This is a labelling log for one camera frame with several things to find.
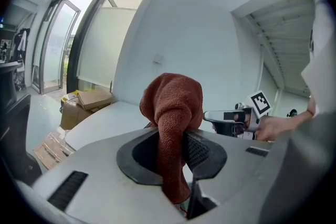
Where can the white window blind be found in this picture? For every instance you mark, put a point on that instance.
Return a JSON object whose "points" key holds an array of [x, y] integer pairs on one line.
{"points": [[105, 44]]}

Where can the flattened taped cardboard boxes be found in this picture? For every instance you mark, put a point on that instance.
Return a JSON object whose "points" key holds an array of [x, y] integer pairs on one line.
{"points": [[52, 150]]}

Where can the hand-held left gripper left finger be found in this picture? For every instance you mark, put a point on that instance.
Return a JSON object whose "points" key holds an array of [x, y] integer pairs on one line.
{"points": [[105, 170]]}

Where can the person's right hand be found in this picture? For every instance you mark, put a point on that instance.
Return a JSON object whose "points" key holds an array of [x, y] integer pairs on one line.
{"points": [[275, 127]]}

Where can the glass door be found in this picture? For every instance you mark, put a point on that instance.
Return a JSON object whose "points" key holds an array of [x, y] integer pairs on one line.
{"points": [[55, 47]]}

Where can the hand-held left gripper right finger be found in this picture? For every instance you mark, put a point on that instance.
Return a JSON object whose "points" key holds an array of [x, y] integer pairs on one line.
{"points": [[236, 173]]}

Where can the reddish brown cloth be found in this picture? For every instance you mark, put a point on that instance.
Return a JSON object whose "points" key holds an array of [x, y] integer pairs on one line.
{"points": [[170, 112]]}

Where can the yellow plastic bin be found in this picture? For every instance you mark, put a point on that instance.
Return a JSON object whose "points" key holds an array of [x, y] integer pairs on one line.
{"points": [[65, 98]]}

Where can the white staircase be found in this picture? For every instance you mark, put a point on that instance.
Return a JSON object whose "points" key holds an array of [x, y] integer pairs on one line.
{"points": [[281, 34]]}

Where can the black office chair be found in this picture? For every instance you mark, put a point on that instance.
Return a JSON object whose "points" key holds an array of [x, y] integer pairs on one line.
{"points": [[15, 139]]}

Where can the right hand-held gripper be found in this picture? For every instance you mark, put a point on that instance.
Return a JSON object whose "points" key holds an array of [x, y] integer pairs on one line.
{"points": [[258, 105]]}

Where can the large brown cardboard box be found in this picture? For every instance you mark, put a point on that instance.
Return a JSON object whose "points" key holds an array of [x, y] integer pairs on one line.
{"points": [[73, 116]]}

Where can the flat brown cardboard box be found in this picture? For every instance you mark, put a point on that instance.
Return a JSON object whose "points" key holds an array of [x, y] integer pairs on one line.
{"points": [[94, 99]]}

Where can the person's white shirt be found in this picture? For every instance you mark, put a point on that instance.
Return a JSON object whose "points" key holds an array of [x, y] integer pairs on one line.
{"points": [[309, 165]]}

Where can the person's right forearm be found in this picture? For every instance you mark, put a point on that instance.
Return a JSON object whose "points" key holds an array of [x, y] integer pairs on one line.
{"points": [[302, 119]]}

